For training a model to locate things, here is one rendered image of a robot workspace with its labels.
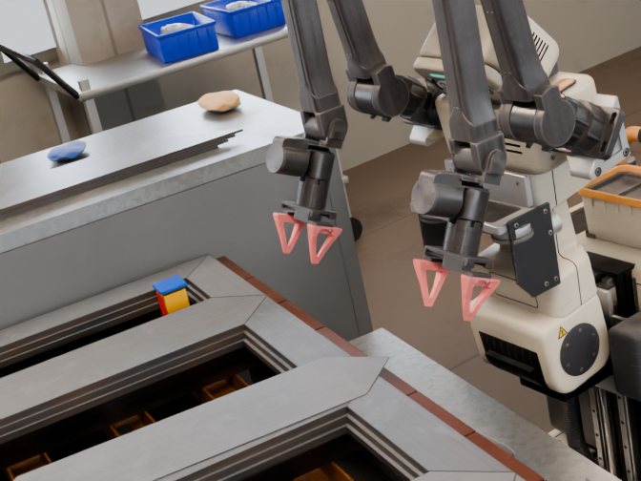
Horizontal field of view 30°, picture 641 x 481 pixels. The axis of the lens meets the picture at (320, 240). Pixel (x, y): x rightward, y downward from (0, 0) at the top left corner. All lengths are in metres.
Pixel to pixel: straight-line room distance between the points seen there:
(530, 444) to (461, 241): 0.43
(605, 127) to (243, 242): 1.09
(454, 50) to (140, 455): 0.82
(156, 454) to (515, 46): 0.87
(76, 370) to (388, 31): 3.88
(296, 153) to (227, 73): 3.32
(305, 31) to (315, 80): 0.09
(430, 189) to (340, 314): 1.21
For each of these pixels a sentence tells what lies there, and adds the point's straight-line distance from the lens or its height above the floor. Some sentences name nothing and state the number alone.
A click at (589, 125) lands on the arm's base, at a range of 2.01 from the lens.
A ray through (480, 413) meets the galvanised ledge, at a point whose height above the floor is 0.68.
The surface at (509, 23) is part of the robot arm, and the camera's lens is 1.89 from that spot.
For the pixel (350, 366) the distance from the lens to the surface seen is 2.11.
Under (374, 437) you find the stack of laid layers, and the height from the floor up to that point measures 0.84.
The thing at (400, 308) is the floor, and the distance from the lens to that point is 4.32.
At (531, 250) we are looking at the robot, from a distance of 2.14.
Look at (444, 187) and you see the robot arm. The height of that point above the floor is 1.20.
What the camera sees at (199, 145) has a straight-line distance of 2.86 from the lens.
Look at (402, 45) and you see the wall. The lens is 6.04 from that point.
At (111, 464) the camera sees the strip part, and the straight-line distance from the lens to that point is 2.02.
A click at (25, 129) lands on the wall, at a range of 5.11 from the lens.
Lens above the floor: 1.82
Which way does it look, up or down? 21 degrees down
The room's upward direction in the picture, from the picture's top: 12 degrees counter-clockwise
